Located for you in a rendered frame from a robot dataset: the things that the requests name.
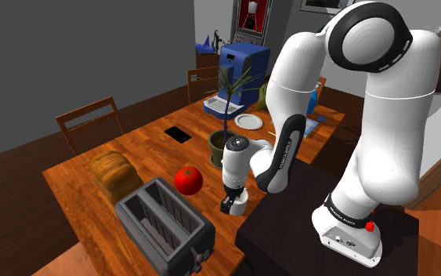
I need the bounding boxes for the white cup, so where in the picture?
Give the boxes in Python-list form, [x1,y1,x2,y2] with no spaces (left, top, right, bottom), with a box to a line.
[229,189,249,217]

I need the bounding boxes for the red tomato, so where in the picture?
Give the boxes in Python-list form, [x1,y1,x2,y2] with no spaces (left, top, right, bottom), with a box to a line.
[174,165,204,196]

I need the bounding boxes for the potted plant in green pot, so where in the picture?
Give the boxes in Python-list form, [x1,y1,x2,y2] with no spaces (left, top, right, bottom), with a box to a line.
[197,64,259,170]

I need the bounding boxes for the dark robot stand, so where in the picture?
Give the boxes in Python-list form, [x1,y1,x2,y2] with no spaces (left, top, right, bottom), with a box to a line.
[235,158,421,276]

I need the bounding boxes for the white plate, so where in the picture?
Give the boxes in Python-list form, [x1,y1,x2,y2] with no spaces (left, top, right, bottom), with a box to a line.
[233,113,264,131]

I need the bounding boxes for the dark grey toaster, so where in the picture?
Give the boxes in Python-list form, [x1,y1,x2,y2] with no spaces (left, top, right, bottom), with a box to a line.
[114,176,216,276]

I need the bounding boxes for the black phone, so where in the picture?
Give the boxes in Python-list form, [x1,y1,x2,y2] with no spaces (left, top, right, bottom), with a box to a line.
[164,125,193,144]

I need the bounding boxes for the wooden dining table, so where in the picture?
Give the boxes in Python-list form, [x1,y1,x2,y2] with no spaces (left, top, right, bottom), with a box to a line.
[42,89,346,276]

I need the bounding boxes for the green bag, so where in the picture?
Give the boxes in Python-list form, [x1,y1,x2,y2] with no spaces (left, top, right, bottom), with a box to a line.
[257,82,271,112]

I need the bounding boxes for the blue book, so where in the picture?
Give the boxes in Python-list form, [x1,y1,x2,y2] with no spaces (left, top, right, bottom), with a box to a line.
[302,117,319,139]

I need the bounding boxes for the blue spray bottle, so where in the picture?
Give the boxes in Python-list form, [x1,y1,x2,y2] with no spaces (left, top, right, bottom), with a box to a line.
[305,85,320,115]

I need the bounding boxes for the brown bread loaf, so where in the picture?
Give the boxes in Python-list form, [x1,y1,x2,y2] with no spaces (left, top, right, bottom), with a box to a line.
[89,150,145,207]

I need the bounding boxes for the blue coffee machine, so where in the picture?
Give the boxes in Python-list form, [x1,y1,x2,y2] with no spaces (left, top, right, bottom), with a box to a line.
[203,42,272,121]

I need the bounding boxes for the wooden cabinet with blue figure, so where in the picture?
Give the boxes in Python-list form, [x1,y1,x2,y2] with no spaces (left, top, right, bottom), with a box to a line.
[194,29,222,71]

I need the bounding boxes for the grey framed wall picture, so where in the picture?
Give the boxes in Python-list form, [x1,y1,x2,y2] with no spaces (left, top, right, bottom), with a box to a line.
[299,0,359,16]

